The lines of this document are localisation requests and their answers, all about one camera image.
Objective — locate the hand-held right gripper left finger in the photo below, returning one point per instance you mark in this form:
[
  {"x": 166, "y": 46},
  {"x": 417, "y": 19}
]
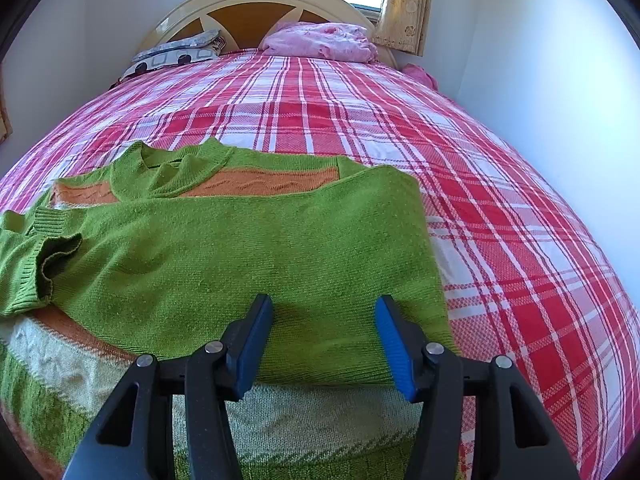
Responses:
[{"x": 256, "y": 344}]

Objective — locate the pink floral pillow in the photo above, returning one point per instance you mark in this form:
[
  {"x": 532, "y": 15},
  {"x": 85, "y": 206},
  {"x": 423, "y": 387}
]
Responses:
[{"x": 320, "y": 40}]

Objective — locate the cream wooden headboard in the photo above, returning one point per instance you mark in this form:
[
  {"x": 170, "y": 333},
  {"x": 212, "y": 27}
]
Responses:
[{"x": 200, "y": 10}]

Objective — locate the yellow patterned curtain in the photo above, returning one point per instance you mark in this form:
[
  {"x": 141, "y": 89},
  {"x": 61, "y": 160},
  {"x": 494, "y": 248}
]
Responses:
[{"x": 405, "y": 10}]

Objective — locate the red plaid bed sheet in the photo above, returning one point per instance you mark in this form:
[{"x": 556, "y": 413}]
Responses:
[{"x": 500, "y": 210}]

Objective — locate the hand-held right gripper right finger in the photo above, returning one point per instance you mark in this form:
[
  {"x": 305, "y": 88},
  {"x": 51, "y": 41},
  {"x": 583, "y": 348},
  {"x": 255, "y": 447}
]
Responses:
[{"x": 395, "y": 346}]

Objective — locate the grey white patterned pillow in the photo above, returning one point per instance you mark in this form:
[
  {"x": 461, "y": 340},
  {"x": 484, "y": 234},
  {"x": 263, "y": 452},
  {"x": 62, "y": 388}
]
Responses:
[{"x": 170, "y": 57}]

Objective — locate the wooden frame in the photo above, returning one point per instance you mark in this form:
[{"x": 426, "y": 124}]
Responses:
[{"x": 4, "y": 115}]

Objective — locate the green orange knit sweater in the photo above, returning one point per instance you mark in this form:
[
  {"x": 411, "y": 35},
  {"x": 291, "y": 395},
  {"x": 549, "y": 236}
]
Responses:
[{"x": 250, "y": 240}]

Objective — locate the pink cloth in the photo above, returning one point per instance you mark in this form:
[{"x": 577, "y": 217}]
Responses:
[{"x": 420, "y": 76}]

